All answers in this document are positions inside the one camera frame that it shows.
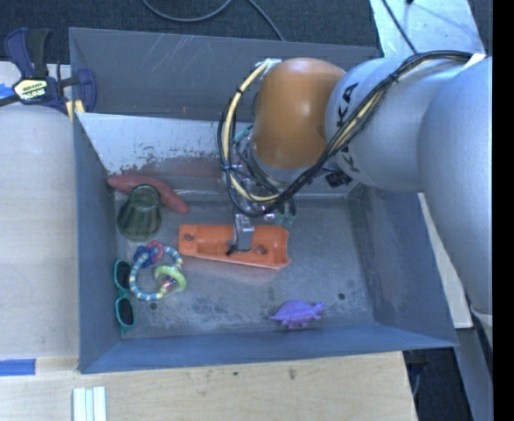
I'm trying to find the red-brown toy sweet potato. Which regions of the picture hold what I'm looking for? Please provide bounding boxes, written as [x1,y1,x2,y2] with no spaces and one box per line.
[106,174,191,215]

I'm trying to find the purple toy dinosaur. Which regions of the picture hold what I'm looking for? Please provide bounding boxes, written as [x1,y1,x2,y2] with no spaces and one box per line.
[268,299,327,330]

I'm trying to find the colourful ring rattle toy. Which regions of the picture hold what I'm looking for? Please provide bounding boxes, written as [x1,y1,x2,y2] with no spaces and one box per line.
[128,239,189,303]

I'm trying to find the teal sunglasses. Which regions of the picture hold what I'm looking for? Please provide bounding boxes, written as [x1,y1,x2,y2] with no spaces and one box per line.
[112,258,137,335]

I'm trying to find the dark green cup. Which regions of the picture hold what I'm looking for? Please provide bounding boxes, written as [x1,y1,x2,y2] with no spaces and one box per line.
[116,183,163,242]

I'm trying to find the grey metal bin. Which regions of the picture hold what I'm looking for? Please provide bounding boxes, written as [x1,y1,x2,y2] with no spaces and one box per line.
[68,26,460,375]

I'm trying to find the pale wood board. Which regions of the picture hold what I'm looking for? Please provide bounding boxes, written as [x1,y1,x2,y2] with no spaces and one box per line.
[0,103,82,361]

